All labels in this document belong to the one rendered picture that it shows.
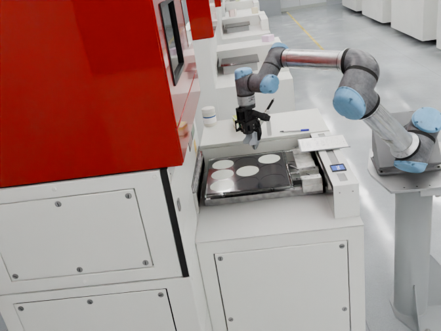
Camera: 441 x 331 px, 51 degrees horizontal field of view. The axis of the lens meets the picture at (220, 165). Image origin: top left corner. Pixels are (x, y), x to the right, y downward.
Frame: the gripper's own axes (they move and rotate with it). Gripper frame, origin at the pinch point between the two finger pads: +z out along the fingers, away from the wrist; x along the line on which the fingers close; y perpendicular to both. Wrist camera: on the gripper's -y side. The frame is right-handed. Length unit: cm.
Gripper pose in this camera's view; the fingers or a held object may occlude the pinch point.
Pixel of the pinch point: (255, 146)
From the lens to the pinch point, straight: 205.6
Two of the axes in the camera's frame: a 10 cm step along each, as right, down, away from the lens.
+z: 1.4, 9.0, 4.1
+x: 6.5, 2.3, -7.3
